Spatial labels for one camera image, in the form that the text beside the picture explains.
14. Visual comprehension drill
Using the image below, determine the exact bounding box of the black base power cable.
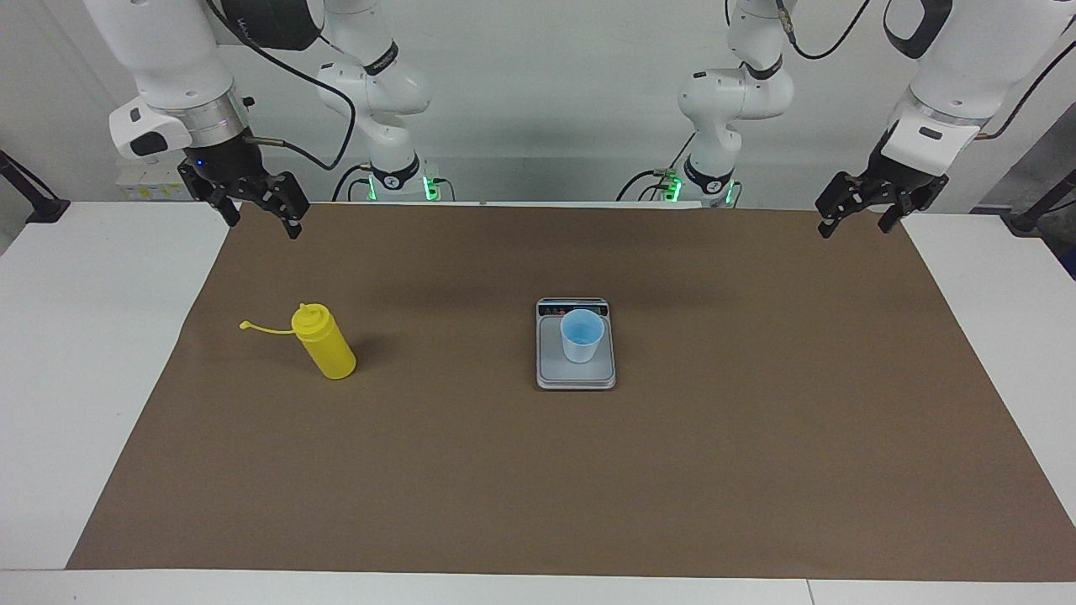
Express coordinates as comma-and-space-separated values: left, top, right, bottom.
332, 162, 372, 203
616, 134, 699, 203

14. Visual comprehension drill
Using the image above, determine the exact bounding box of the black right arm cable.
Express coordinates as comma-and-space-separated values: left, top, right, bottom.
202, 0, 358, 173

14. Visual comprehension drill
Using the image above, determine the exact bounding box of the silver digital kitchen scale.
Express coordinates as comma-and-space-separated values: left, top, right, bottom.
535, 297, 617, 391

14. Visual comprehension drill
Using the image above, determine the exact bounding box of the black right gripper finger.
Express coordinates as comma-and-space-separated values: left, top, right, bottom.
256, 172, 309, 239
178, 164, 241, 226

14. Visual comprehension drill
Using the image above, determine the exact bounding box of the white wall socket strip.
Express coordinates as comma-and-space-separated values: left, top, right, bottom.
116, 160, 204, 201

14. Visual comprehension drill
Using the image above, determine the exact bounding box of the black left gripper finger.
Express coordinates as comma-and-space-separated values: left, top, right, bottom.
878, 175, 949, 234
815, 172, 867, 239

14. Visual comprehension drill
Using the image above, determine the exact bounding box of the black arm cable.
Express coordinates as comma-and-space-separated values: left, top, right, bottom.
202, 0, 358, 173
778, 0, 1076, 144

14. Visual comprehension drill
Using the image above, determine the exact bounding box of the yellow squeeze bottle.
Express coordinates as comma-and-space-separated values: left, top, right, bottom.
240, 302, 357, 381

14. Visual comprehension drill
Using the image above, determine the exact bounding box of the brown paper mat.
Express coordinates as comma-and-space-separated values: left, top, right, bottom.
66, 202, 1076, 582

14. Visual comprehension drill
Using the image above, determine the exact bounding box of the black clamp stand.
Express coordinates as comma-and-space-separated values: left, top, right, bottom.
0, 150, 70, 224
1005, 168, 1076, 234

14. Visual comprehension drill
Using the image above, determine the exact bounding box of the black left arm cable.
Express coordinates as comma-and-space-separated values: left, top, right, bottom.
778, 0, 1076, 144

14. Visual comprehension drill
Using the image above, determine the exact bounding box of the light blue plastic cup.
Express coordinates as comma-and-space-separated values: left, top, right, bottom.
560, 308, 605, 364

